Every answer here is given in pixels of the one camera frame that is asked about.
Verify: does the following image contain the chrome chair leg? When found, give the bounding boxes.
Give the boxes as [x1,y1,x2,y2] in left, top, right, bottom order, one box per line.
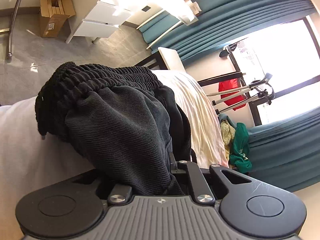
[1,0,22,61]

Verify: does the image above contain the cardboard box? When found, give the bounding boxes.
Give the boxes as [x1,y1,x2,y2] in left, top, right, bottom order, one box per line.
[40,0,76,38]

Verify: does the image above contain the cream knitted garment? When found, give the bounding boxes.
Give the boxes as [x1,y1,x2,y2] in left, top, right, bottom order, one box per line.
[220,120,235,161]

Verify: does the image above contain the window with dark frame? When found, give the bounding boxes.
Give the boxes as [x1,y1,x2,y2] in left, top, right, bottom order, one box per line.
[229,16,319,126]

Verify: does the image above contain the green sweatshirt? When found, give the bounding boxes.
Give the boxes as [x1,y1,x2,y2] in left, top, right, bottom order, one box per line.
[229,122,252,173]

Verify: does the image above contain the silver garment steamer stand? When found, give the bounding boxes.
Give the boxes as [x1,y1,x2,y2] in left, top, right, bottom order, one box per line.
[206,73,276,115]

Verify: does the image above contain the red hanging garment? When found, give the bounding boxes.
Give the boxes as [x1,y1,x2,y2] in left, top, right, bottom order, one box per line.
[217,77,247,111]

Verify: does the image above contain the teal curtain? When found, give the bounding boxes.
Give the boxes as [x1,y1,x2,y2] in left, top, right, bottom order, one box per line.
[140,0,316,63]
[248,108,320,192]

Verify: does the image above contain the pastel bed duvet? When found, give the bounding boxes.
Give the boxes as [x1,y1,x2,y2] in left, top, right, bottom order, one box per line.
[0,69,230,240]

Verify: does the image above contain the white dresser with drawers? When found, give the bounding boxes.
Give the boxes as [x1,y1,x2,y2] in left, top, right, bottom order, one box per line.
[66,0,138,43]

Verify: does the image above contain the white bench stool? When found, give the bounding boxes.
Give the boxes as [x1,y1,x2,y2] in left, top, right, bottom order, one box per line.
[135,47,185,72]

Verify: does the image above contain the teal left curtain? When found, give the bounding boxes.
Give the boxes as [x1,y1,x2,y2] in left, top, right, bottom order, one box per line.
[140,0,316,63]

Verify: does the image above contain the black corduroy pants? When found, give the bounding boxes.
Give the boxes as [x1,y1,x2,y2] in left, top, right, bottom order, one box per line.
[35,62,194,196]

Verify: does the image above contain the teal right curtain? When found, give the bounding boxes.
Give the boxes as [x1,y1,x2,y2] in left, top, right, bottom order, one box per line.
[248,108,320,192]

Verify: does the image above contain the black wooden rack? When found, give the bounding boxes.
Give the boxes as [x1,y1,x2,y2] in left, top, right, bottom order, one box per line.
[198,72,244,87]

